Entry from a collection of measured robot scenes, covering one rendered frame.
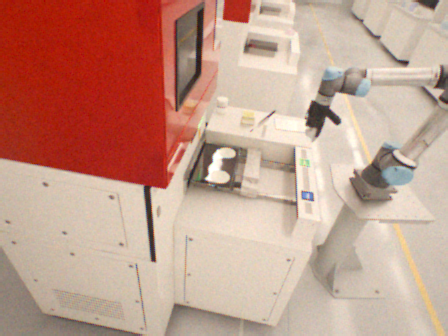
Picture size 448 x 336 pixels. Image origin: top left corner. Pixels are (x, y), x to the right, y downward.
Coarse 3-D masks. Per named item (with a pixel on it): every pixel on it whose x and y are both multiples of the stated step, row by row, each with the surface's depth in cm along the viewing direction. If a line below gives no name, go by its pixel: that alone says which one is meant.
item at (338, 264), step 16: (336, 224) 181; (352, 224) 170; (336, 240) 183; (352, 240) 179; (320, 256) 201; (336, 256) 190; (352, 256) 203; (320, 272) 205; (336, 272) 210; (352, 272) 212; (368, 272) 213; (336, 288) 201; (352, 288) 202; (368, 288) 203
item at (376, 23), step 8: (376, 0) 855; (384, 0) 787; (392, 0) 769; (400, 0) 750; (368, 8) 911; (376, 8) 841; (384, 8) 780; (392, 8) 769; (368, 16) 895; (376, 16) 827; (384, 16) 782; (368, 24) 880; (376, 24) 814; (384, 24) 793; (376, 32) 807
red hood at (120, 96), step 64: (0, 0) 61; (64, 0) 59; (128, 0) 57; (192, 0) 78; (0, 64) 71; (64, 64) 68; (128, 64) 65; (192, 64) 92; (0, 128) 84; (64, 128) 79; (128, 128) 76; (192, 128) 107
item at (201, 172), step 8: (208, 144) 167; (200, 152) 160; (208, 152) 160; (216, 152) 161; (200, 160) 154; (208, 160) 155; (216, 160) 155; (224, 160) 156; (232, 160) 157; (200, 168) 149; (208, 168) 149; (216, 168) 150; (224, 168) 151; (232, 168) 151; (192, 176) 143; (200, 176) 144; (208, 176) 144; (232, 176) 146; (216, 184) 140; (224, 184) 141
